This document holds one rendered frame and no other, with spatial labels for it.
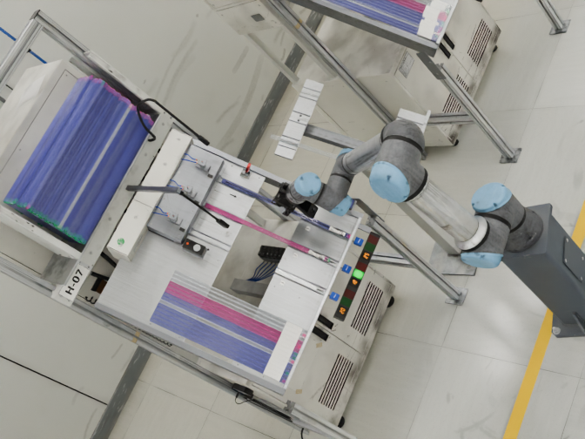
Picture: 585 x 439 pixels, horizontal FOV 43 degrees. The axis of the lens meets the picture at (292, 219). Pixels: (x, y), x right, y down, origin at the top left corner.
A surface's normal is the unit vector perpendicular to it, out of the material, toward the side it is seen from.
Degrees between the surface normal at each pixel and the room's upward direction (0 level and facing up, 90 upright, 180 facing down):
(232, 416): 0
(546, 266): 94
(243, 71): 90
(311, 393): 90
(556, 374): 0
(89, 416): 90
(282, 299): 48
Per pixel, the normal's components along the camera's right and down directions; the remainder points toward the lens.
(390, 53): -0.63, -0.50
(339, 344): 0.66, 0.05
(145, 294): 0.06, -0.30
